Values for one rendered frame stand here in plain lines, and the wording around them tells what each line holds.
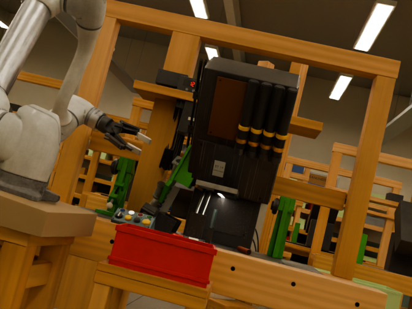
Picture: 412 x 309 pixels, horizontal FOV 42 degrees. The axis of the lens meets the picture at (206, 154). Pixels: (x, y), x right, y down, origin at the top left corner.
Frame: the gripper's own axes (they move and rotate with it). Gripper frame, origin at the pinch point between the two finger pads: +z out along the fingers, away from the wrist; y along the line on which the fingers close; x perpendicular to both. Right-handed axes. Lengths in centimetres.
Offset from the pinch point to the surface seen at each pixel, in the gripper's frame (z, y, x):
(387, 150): 244, 896, 499
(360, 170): 91, 48, -10
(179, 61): -11, 51, -13
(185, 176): 25.6, -8.7, -4.8
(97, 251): 15, -54, 6
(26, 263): 9, -89, -23
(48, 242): 9, -78, -21
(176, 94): -0.7, 30.8, -9.9
